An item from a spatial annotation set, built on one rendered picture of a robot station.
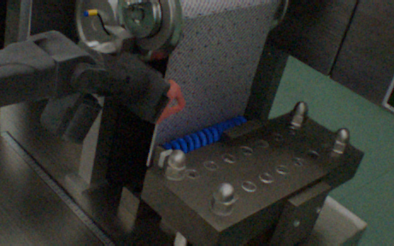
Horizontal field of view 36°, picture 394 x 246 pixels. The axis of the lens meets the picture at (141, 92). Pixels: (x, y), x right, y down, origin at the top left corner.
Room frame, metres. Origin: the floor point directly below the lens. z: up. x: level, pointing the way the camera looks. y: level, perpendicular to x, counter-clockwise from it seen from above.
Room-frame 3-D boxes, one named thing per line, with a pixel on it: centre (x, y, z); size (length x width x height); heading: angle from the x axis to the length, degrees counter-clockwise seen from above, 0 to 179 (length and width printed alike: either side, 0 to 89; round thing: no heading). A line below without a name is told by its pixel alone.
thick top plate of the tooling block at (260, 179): (0.86, -0.23, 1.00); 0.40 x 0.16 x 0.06; 136
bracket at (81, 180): (0.86, 0.07, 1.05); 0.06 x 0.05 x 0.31; 136
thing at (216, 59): (0.91, -0.11, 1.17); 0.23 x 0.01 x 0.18; 136
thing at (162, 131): (0.91, -0.12, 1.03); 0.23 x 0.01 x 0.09; 136
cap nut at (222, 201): (0.71, -0.15, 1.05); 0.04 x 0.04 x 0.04
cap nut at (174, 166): (0.77, -0.07, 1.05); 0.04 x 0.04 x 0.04
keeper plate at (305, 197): (0.81, -0.31, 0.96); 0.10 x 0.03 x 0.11; 136
